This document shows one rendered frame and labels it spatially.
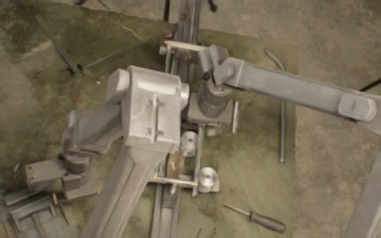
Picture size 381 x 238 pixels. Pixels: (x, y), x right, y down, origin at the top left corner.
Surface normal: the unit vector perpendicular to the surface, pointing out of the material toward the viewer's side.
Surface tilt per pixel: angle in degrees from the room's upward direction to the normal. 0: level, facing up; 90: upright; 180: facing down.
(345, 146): 0
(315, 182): 0
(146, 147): 70
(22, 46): 0
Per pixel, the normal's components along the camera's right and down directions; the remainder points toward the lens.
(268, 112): 0.18, -0.45
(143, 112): 0.39, -0.40
